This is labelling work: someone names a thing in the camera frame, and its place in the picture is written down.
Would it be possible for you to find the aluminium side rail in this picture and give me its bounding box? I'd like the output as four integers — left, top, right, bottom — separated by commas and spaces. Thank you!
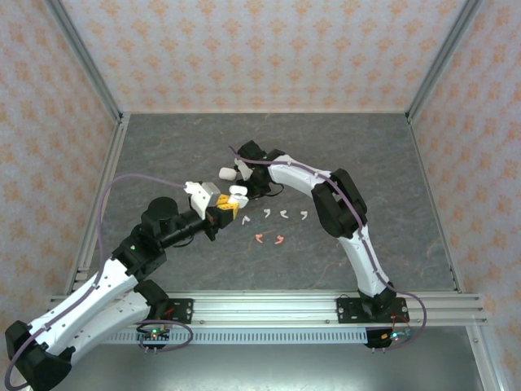
406, 113, 465, 294
64, 113, 131, 294

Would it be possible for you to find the aluminium front rail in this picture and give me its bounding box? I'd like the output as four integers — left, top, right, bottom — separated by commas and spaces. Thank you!
50, 289, 488, 327

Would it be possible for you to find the slotted white cable duct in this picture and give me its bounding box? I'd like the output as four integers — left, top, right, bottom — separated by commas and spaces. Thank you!
103, 327, 370, 346

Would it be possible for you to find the aluminium corner post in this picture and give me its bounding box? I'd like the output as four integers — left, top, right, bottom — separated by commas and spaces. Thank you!
405, 0, 485, 123
42, 0, 125, 123

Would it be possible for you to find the aluminium frame bar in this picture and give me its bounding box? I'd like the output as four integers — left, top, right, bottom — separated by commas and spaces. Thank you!
466, 325, 504, 391

